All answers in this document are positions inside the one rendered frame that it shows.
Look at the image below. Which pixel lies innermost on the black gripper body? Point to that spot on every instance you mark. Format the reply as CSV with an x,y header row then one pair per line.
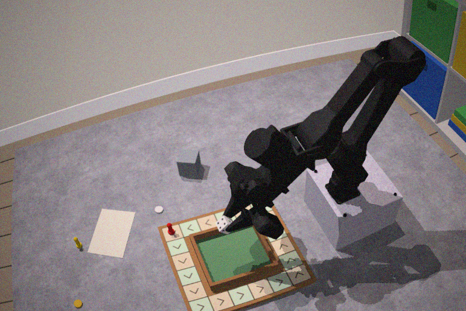
x,y
265,223

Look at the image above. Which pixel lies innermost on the white die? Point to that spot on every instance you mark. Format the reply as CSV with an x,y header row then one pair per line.
x,y
223,223

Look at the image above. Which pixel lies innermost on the yellow pawn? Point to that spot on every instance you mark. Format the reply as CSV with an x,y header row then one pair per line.
x,y
78,244

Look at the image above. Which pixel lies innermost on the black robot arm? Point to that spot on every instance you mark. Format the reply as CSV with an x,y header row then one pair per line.
x,y
320,134

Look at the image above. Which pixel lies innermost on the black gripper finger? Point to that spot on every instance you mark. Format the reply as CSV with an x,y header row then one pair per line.
x,y
235,204
243,220

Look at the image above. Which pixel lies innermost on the beige flat rectangular sheet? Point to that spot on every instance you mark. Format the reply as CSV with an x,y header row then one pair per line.
x,y
111,233

